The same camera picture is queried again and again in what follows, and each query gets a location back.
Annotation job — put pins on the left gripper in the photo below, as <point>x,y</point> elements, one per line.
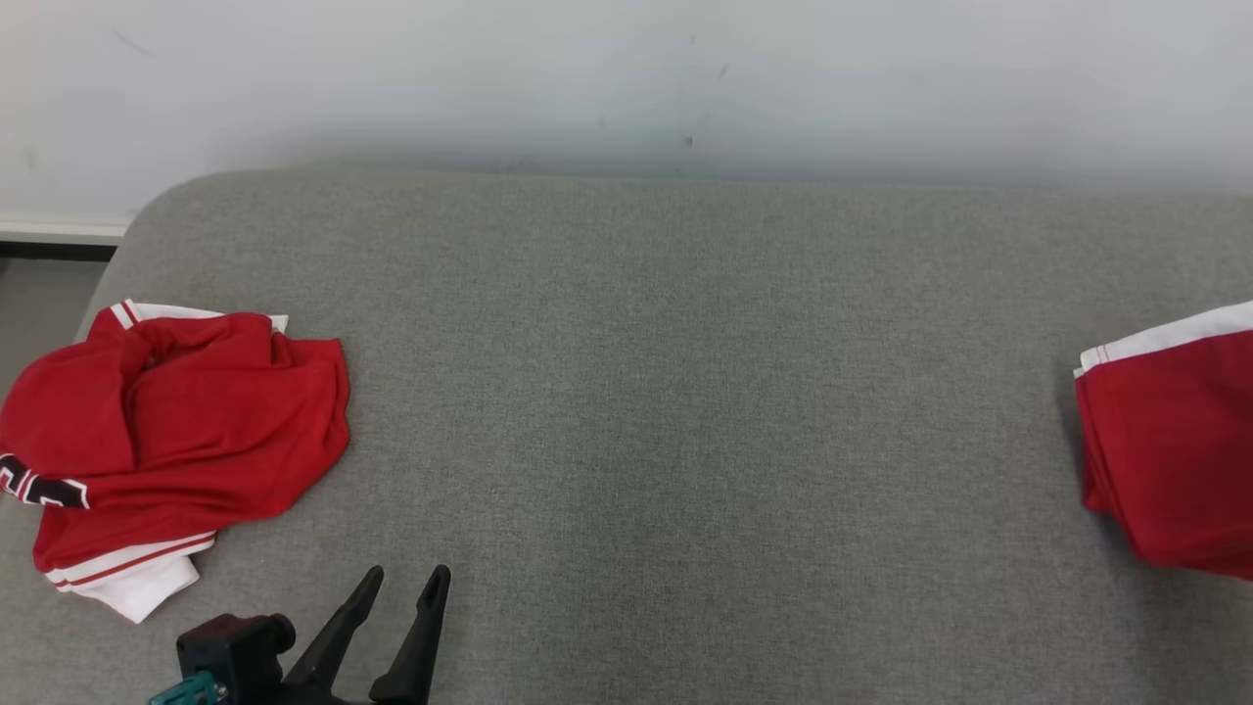
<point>328,697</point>

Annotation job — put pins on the red jersey black lettering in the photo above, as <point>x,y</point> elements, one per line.
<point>196,421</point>

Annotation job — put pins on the red shorts white hem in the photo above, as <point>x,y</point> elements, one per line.
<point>1175,450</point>

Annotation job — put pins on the grey fabric sofa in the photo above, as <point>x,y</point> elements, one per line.
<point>685,411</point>

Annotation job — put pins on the white skirting board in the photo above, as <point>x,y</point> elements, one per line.
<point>59,230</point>

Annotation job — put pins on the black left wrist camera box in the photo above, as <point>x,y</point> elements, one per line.
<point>230,651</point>

